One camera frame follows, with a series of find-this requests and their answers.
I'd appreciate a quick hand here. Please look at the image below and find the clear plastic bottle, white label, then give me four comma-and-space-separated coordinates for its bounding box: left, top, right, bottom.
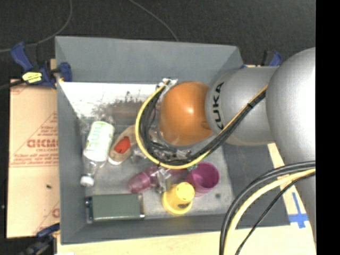
80, 120, 116, 188

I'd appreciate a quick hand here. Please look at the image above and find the brown cardboard board, red print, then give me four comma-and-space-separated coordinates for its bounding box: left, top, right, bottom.
5, 79, 61, 239

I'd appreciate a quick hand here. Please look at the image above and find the grey metal bin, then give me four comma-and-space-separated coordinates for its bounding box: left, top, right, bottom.
54, 36, 291, 244

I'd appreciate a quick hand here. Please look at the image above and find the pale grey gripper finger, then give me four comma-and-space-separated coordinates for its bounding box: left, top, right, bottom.
165, 168, 173, 192
157, 168, 166, 194

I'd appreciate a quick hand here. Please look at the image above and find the magenta plastic cup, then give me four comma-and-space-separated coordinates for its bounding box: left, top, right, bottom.
185, 161, 220, 198

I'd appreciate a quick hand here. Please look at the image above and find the yellow plastic cup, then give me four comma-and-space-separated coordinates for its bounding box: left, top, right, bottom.
161, 181, 196, 216

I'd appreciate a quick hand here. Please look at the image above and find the beige and red toy shoe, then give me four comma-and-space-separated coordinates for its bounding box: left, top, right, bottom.
108, 124, 139, 166

